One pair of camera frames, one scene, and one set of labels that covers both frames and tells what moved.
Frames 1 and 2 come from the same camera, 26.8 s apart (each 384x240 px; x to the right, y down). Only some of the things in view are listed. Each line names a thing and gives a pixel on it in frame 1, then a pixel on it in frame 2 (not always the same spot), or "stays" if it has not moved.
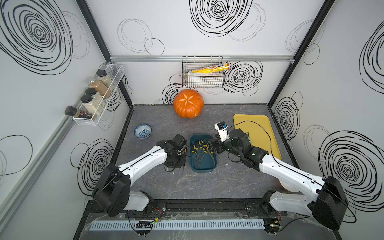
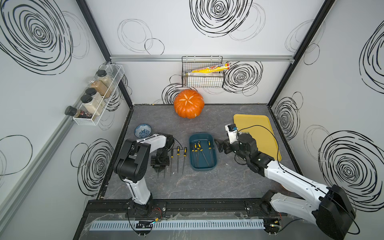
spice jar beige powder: x=103 y=76 stays
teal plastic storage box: x=203 y=155 stays
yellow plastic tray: x=259 y=127 stays
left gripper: x=182 y=162 → x=162 y=166
